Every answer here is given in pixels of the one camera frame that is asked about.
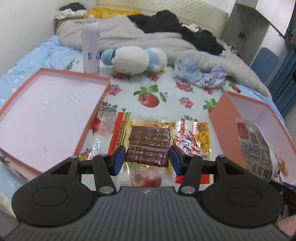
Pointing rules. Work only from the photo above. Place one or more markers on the brown tofu snack packet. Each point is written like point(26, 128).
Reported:
point(147, 142)

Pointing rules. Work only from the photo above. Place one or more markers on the deep pink cardboard box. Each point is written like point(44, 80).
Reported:
point(232, 106)

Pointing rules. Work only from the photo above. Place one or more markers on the red clear snack packet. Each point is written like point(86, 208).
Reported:
point(108, 131)

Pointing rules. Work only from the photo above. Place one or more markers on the blue curtain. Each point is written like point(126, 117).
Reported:
point(282, 87)

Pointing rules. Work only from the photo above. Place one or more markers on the blue chair back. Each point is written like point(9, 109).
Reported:
point(264, 63)

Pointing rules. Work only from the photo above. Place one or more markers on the clothes pile on nightstand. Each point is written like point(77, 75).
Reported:
point(70, 11)

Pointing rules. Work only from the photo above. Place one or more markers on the tomato print plastic mat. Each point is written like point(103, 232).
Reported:
point(163, 95)

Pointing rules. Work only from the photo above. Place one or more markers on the grey duvet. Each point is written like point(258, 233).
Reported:
point(119, 31)

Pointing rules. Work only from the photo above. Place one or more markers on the shallow pink box lid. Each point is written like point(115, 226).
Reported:
point(48, 117)

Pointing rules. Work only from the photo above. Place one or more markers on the yellow cloth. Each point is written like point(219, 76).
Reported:
point(106, 12)

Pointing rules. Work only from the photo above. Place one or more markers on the white spray bottle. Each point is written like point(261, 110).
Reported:
point(90, 36)

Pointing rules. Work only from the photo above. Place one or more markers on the light blue bedsheet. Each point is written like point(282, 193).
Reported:
point(49, 54)

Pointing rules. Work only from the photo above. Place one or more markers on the black clothing pile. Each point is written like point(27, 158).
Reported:
point(165, 21)

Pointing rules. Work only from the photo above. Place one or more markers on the red yellow bean packet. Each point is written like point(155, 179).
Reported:
point(192, 137)

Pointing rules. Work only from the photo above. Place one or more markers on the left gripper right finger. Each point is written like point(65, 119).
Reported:
point(191, 167)

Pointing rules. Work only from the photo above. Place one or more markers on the crumpled blue white plastic bag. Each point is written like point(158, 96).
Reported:
point(187, 70)

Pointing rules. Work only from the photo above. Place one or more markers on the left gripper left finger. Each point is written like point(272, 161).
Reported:
point(103, 167)

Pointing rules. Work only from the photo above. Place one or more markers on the white shrimp cracker bag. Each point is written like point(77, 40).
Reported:
point(259, 157)

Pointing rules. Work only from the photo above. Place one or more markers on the white blue penguin plush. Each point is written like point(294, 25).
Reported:
point(133, 60)

